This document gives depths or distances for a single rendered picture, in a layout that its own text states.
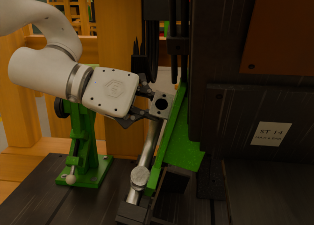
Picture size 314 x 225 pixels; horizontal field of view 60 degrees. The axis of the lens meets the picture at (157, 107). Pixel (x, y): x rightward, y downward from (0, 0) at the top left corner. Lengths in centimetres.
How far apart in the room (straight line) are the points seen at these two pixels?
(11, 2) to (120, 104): 25
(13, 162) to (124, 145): 38
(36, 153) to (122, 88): 59
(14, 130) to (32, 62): 55
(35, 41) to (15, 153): 41
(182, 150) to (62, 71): 29
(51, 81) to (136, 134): 43
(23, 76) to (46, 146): 54
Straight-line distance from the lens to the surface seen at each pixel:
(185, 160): 52
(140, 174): 54
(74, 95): 58
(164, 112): 55
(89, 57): 98
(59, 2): 1059
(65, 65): 59
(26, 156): 108
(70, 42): 64
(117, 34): 84
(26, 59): 62
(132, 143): 95
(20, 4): 54
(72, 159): 79
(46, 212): 79
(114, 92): 56
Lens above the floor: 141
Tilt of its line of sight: 23 degrees down
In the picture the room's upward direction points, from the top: straight up
